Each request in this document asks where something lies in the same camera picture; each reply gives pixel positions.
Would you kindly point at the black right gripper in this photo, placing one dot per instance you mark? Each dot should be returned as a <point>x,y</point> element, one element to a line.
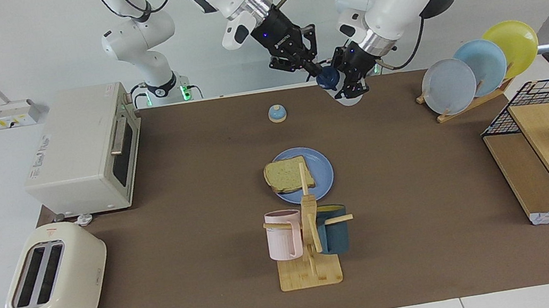
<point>279,35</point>

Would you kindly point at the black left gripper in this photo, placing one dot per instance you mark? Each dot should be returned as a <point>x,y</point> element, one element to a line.
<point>360,58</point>

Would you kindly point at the translucent bottle navy cap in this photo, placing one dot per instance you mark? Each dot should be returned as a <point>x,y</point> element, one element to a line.
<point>328,79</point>

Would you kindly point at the toasted bread slice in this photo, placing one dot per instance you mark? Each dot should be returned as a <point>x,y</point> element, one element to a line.
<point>285,174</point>

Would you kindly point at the grey round plate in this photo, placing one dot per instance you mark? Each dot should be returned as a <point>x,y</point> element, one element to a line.
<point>448,89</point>

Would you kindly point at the wooden plate rack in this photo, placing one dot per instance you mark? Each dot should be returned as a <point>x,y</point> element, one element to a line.
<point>467,108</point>

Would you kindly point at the light blue round plate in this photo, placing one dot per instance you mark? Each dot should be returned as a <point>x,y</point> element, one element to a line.
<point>487,59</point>

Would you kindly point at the yellow round plate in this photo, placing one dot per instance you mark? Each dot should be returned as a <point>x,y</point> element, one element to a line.
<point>516,42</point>

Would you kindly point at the dark teal mug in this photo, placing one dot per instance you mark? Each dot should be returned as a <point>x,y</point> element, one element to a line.
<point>337,234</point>

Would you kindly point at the pink ribbed mug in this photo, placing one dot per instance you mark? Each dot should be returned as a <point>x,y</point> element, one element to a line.
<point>281,239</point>

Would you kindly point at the wooden mug tree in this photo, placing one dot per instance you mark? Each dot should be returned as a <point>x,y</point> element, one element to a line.
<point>310,275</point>

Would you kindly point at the brown table mat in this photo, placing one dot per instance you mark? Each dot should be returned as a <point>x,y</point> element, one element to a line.
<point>205,271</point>

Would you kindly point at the white toaster oven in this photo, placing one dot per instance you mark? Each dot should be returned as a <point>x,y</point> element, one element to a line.
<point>77,165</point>

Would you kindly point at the cream two-slot toaster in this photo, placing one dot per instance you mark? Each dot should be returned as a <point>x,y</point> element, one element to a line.
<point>78,289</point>

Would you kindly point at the white wall power strip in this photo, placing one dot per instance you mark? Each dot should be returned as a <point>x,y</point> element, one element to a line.
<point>11,113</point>

